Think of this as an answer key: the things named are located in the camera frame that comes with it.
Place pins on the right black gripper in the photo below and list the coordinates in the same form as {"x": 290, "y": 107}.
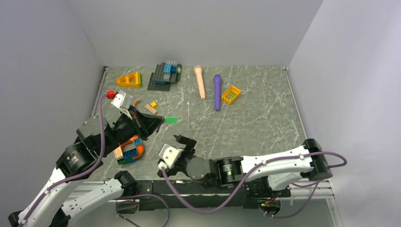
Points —
{"x": 190, "y": 144}

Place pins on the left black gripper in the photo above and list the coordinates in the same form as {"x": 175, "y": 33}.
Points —
{"x": 145, "y": 124}

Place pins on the green key tag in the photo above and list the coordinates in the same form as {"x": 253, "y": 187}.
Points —
{"x": 170, "y": 120}

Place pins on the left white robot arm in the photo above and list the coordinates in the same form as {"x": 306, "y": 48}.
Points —
{"x": 96, "y": 139}

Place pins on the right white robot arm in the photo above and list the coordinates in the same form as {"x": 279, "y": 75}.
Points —
{"x": 280, "y": 169}

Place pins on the wooden rectangular block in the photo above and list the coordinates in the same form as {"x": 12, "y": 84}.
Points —
{"x": 151, "y": 109}

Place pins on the small yellow cube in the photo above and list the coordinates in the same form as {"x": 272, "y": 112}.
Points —
{"x": 153, "y": 104}

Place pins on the wooden arch block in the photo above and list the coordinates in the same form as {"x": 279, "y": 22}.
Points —
{"x": 136, "y": 102}

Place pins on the orange curved track piece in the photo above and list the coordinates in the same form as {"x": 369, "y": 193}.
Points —
{"x": 134, "y": 142}

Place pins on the blue toy brick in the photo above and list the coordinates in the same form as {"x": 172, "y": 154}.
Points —
{"x": 130, "y": 154}

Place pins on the beige toy brick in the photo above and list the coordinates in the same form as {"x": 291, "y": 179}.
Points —
{"x": 118, "y": 153}

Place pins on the orange yellow triangular block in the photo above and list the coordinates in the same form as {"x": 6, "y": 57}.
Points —
{"x": 130, "y": 80}

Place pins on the green toy brick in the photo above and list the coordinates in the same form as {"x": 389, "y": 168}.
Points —
{"x": 122, "y": 161}

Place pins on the grey blue brick stack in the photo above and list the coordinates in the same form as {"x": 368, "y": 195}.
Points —
{"x": 165, "y": 74}

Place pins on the black base bar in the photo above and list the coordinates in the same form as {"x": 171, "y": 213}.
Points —
{"x": 146, "y": 202}

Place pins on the yellow grid brick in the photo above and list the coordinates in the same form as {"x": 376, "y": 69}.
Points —
{"x": 231, "y": 94}

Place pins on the purple toy microphone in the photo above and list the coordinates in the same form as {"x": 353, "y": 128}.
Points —
{"x": 217, "y": 80}

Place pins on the pink toy microphone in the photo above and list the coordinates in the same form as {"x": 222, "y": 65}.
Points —
{"x": 200, "y": 82}

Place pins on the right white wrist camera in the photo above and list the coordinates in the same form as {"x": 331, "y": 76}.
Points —
{"x": 168, "y": 156}

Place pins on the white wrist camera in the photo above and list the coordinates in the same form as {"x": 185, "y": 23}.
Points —
{"x": 168, "y": 156}
{"x": 121, "y": 100}

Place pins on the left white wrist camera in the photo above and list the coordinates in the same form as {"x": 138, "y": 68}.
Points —
{"x": 121, "y": 100}

